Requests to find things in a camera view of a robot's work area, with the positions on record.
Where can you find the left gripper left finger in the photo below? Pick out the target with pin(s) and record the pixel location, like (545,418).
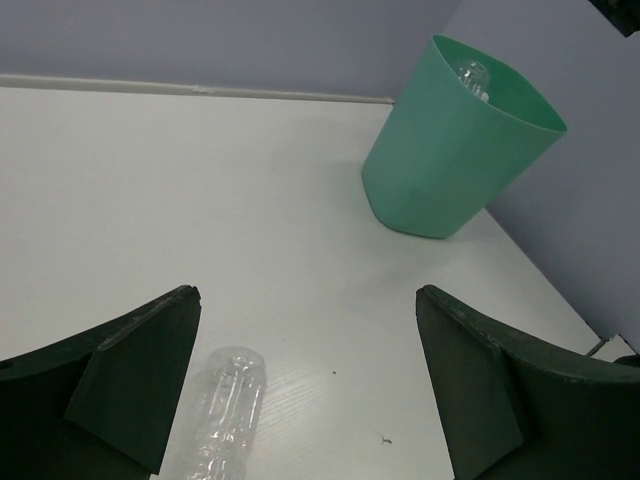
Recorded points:
(100,404)

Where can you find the green plastic bin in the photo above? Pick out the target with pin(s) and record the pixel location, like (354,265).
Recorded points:
(443,154)

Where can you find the clear bottle white cap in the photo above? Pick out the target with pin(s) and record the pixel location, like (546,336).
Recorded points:
(215,436)

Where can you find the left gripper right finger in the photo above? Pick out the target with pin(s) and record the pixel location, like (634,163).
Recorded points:
(513,406)

